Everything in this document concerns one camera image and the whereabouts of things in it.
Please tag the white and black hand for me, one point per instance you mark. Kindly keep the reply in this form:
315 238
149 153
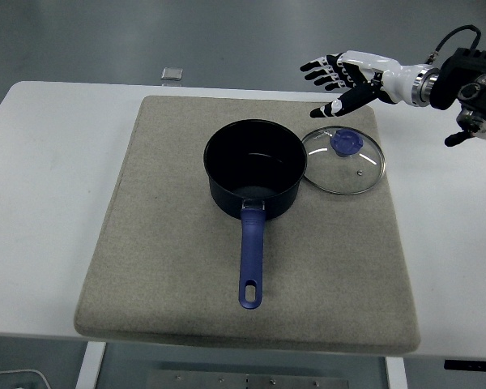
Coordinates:
372 73

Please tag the glass lid with blue knob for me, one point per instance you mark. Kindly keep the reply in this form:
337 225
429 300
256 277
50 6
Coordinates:
344 160

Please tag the small silver floor plate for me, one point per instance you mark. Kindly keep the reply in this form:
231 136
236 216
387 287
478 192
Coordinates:
172 73

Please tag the beige fabric mat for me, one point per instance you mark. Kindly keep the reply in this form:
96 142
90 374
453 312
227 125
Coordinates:
186 251

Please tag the white table leg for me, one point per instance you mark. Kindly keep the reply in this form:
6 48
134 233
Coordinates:
396 373
90 366

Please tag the black table control panel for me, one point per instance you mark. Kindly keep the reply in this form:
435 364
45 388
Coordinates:
473 365

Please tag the grey metal plate with screws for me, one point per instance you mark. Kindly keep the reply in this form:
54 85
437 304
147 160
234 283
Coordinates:
247 381

